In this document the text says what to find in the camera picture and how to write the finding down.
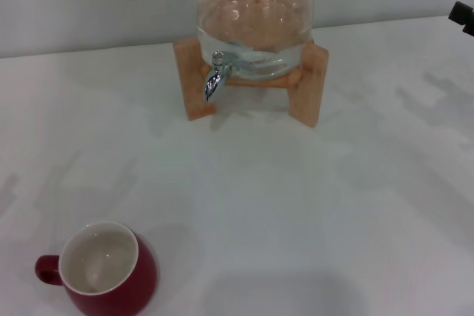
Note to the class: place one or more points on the chrome faucet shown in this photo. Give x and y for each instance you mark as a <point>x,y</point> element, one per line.
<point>215,81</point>

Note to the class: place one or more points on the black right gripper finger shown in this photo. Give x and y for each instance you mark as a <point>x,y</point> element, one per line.
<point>469,29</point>
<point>460,10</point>

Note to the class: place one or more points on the glass water dispenser jar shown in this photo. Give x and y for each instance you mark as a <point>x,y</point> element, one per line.
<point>255,16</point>

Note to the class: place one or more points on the wooden dispenser stand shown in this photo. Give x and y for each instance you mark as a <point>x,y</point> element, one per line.
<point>305,86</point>

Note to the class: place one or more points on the red ceramic cup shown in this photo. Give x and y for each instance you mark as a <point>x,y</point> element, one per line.
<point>122,279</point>

